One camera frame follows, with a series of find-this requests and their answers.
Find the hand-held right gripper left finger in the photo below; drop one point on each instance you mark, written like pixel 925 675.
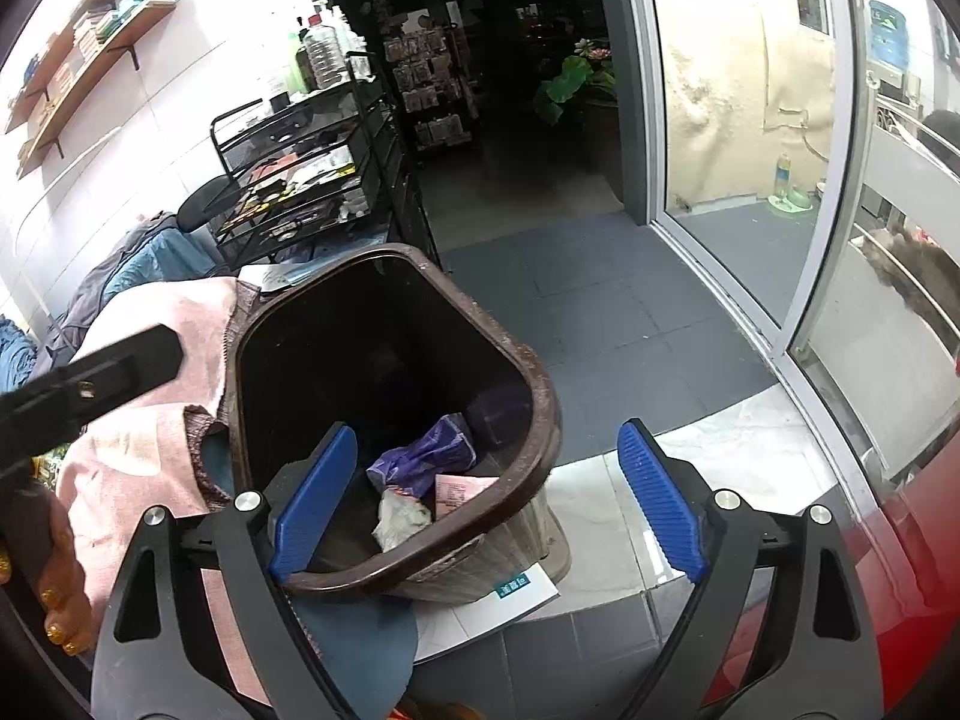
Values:
pixel 315 502

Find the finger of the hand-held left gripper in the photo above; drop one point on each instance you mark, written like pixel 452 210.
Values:
pixel 127 371

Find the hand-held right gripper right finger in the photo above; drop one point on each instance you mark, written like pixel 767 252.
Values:
pixel 660 502

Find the beige paper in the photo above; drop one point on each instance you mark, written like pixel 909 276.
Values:
pixel 401 521

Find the purple plastic bag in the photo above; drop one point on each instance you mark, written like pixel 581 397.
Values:
pixel 420 457

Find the pink snack pouch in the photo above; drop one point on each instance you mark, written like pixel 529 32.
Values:
pixel 465 495

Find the brown trash bin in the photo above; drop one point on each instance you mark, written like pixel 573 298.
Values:
pixel 487 562

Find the person's left hand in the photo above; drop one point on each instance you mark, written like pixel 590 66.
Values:
pixel 56 577

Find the blue bedding pile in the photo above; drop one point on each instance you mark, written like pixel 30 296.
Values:
pixel 15 352

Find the blue grey jacket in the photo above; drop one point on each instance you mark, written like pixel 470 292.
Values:
pixel 97 292

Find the pink polka dot blanket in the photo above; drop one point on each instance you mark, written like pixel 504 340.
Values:
pixel 127 480

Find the black stool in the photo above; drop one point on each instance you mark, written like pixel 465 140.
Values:
pixel 202 202

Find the white leaflet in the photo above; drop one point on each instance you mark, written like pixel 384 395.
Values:
pixel 487 607

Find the red glossy object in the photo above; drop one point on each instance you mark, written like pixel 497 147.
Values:
pixel 915 577

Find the black trolley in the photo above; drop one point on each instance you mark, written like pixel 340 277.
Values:
pixel 315 124

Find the green basin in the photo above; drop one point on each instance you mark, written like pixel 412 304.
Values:
pixel 791 201

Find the brown fluffy object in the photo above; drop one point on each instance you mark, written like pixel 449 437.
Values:
pixel 915 270

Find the small clear bottle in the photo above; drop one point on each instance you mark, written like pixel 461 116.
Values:
pixel 783 176

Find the green pump bottle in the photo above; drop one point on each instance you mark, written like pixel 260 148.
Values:
pixel 294 52

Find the clear plastic water bottle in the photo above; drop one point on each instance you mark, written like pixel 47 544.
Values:
pixel 326 56

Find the glass sliding door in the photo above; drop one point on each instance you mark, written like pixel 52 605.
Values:
pixel 832 165

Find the white pump bottle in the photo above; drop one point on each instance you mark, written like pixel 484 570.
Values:
pixel 343 28

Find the dark display rack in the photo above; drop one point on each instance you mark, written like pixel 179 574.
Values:
pixel 420 82

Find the potted green plant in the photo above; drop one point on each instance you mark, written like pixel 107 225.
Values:
pixel 570 79

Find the blue water jug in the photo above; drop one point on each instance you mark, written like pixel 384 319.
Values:
pixel 889 34

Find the wooden wall shelf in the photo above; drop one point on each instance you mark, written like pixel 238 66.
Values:
pixel 75 45
pixel 97 86

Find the wall shelves with boxes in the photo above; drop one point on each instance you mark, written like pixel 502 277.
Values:
pixel 124 19

